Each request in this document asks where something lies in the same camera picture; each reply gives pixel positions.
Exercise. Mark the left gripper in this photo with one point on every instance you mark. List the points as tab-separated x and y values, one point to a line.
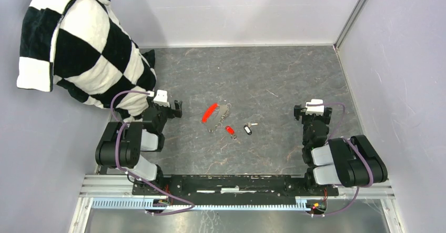
173	113

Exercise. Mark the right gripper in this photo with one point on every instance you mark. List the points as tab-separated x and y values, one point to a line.
297	110

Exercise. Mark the metal key organizer red handle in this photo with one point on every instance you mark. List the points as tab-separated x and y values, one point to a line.
214	117

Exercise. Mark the key with red tag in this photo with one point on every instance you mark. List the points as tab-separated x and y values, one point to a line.
231	132

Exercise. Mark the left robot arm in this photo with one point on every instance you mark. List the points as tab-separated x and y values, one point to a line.
145	135

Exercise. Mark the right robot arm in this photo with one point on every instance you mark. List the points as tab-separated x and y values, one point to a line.
348	162

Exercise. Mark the key with black tag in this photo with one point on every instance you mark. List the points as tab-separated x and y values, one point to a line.
247	127

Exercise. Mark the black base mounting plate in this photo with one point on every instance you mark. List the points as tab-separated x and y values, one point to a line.
221	190

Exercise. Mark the black white checkered cloth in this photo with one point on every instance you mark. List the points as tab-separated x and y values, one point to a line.
80	45

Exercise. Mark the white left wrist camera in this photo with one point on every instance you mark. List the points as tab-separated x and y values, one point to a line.
161	98

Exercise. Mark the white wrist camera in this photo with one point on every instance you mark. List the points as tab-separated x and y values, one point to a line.
315	107
161	98

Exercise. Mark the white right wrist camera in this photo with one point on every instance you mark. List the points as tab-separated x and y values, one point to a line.
315	107

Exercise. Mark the aluminium frame rail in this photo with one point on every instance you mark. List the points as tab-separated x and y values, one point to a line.
106	204

